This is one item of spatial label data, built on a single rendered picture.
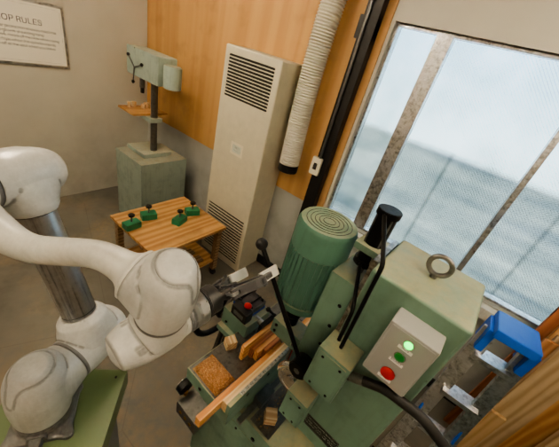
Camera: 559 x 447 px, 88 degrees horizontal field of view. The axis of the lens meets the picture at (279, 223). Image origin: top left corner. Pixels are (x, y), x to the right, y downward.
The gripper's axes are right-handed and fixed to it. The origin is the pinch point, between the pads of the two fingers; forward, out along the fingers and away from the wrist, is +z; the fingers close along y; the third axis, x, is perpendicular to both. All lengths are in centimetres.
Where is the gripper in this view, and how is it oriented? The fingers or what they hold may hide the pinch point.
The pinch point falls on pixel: (258, 271)
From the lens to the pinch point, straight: 87.2
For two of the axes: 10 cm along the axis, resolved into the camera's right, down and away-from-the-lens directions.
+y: 7.1, -1.6, -6.8
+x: -3.0, -9.5, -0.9
